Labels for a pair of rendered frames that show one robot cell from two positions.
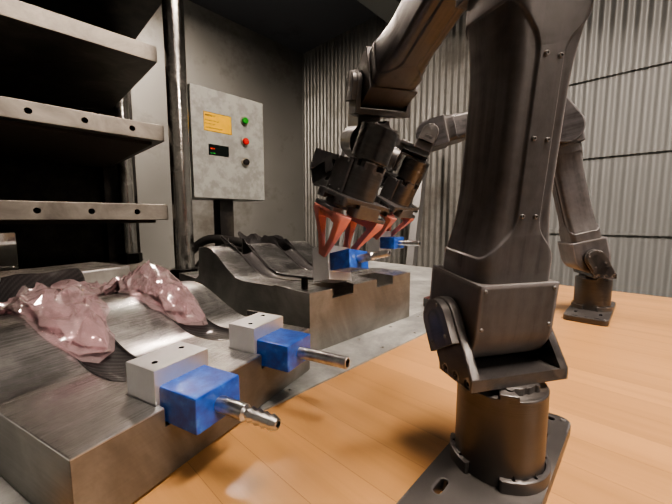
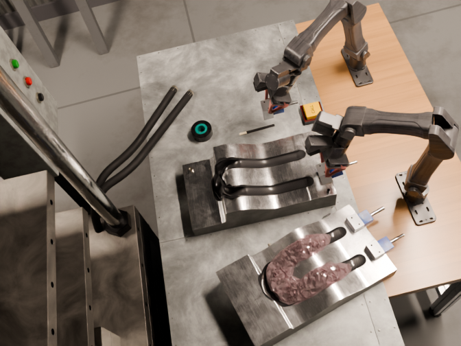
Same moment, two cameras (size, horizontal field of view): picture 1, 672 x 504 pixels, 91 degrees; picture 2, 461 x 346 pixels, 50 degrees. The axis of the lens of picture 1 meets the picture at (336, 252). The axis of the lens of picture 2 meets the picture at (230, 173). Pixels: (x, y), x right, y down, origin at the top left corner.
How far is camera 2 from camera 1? 161 cm
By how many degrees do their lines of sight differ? 64
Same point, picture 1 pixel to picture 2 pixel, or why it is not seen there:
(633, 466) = not seen: hidden behind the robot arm
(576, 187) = (358, 31)
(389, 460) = (400, 215)
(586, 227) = (361, 44)
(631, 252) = not seen: outside the picture
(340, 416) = (379, 215)
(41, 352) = (348, 279)
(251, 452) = not seen: hidden behind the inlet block
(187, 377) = (382, 246)
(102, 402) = (376, 266)
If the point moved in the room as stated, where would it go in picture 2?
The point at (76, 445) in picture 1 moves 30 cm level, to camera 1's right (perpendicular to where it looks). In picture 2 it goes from (392, 268) to (434, 193)
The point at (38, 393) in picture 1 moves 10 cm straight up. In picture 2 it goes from (363, 279) to (367, 270)
